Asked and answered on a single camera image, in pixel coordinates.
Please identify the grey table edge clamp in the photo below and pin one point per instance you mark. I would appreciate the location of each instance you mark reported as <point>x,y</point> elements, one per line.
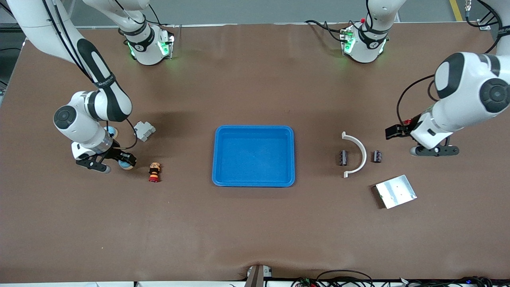
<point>258,277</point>

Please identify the red emergency stop orange base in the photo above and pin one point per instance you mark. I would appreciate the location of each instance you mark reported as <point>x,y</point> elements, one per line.
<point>154,172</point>

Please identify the silver metal plate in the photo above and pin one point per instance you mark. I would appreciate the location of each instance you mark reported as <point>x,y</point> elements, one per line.
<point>396,192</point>

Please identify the black connector block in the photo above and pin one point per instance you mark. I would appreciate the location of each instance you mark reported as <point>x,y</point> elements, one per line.
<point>376,156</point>
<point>342,158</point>

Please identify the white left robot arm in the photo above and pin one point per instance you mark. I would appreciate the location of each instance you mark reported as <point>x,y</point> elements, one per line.
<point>462,91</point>

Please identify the brown table mat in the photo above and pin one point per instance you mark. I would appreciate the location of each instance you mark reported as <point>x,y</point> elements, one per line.
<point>255,231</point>

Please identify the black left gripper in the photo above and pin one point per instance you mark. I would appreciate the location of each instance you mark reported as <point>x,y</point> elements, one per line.
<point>401,130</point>

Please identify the blue plastic tray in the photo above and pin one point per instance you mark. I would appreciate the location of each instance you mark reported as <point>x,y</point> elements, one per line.
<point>255,159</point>

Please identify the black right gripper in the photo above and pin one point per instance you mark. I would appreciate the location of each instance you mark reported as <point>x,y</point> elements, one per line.
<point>116,153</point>

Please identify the white curved plastic arc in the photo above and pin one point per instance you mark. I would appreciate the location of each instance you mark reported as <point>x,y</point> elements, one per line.
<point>363,153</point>

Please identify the white circuit breaker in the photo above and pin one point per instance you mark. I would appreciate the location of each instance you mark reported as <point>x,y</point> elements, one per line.
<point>143,130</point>

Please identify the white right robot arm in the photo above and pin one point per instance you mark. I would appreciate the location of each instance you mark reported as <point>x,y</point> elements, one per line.
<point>40,24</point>

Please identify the light blue desk bell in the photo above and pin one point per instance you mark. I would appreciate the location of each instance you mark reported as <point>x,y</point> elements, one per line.
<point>113,131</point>
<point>126,166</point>

